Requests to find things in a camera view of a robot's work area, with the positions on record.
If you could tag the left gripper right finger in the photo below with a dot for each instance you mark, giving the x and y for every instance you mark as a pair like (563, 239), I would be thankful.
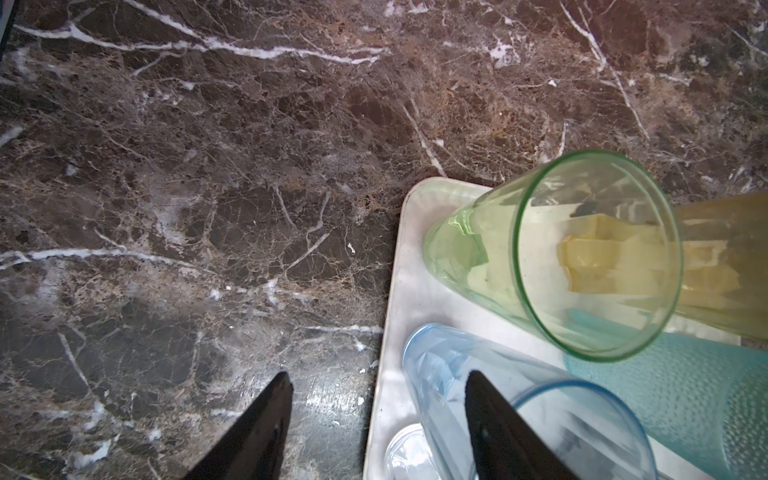
(503, 445)

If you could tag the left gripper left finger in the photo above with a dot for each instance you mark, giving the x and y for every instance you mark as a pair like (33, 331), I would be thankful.
(253, 448)

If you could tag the grey blue glass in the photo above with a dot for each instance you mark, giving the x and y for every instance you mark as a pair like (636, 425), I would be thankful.
(585, 426)

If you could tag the clear glass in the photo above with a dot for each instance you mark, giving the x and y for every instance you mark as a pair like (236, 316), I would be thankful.
(408, 456)

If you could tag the beige square tray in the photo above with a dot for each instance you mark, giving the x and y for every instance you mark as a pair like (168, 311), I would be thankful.
(417, 299)

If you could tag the frosted teal glass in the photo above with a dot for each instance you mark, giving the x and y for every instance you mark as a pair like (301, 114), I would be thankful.
(704, 400)

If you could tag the light green ribbed glass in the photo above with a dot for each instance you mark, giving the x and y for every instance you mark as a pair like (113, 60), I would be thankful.
(584, 252)

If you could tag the amber tall glass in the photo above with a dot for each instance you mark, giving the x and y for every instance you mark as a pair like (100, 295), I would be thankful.
(725, 264)

